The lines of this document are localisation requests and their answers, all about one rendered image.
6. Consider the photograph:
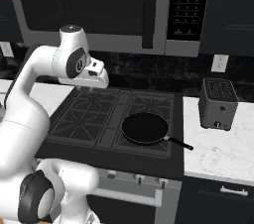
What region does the black frying pan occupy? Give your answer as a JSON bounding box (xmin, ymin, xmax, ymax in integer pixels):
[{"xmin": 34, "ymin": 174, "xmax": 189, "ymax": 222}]
[{"xmin": 120, "ymin": 111, "xmax": 194, "ymax": 152}]

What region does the silver drawer handle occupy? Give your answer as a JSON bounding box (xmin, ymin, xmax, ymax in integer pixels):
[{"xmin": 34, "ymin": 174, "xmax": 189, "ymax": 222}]
[{"xmin": 219, "ymin": 184, "xmax": 249, "ymax": 198}]

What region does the dark microwave door handle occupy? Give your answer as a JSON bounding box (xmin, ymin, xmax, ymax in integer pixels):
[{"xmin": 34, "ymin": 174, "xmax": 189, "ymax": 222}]
[{"xmin": 141, "ymin": 0, "xmax": 159, "ymax": 50}]

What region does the black gas hob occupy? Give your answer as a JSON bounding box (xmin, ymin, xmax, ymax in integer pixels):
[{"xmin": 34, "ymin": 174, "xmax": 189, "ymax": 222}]
[{"xmin": 34, "ymin": 85, "xmax": 186, "ymax": 181}]

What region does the silver microwave oven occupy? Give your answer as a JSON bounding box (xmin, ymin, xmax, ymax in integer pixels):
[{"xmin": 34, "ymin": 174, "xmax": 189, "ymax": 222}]
[{"xmin": 4, "ymin": 0, "xmax": 213, "ymax": 58}]

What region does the dark drawer front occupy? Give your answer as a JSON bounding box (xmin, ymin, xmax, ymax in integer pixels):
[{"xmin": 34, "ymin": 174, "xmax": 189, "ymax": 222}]
[{"xmin": 174, "ymin": 175, "xmax": 254, "ymax": 224}]

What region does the silver oven door handle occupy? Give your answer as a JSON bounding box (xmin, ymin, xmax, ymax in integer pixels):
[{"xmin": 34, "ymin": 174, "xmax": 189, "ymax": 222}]
[{"xmin": 87, "ymin": 187, "xmax": 164, "ymax": 208}]

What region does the dark wall cupboard door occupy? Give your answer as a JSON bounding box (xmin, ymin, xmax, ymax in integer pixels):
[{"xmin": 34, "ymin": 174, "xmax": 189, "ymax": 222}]
[
  {"xmin": 0, "ymin": 0, "xmax": 25, "ymax": 44},
  {"xmin": 198, "ymin": 0, "xmax": 254, "ymax": 58}
]

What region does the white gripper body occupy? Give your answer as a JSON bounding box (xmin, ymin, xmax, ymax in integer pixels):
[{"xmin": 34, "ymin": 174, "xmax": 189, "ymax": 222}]
[{"xmin": 71, "ymin": 68, "xmax": 110, "ymax": 90}]

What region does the grey toaster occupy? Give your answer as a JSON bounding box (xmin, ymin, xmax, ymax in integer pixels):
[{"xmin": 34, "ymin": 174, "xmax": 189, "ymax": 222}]
[{"xmin": 197, "ymin": 76, "xmax": 240, "ymax": 132}]

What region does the silver stove knob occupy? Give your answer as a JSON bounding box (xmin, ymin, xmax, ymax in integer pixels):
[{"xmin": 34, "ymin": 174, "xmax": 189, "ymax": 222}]
[
  {"xmin": 156, "ymin": 177, "xmax": 170, "ymax": 189},
  {"xmin": 133, "ymin": 173, "xmax": 146, "ymax": 185},
  {"xmin": 105, "ymin": 169, "xmax": 118, "ymax": 180}
]

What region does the white wall socket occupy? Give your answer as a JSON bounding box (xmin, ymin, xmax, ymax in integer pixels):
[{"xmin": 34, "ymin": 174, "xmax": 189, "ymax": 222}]
[
  {"xmin": 210, "ymin": 54, "xmax": 230, "ymax": 74},
  {"xmin": 0, "ymin": 42, "xmax": 15, "ymax": 58}
]

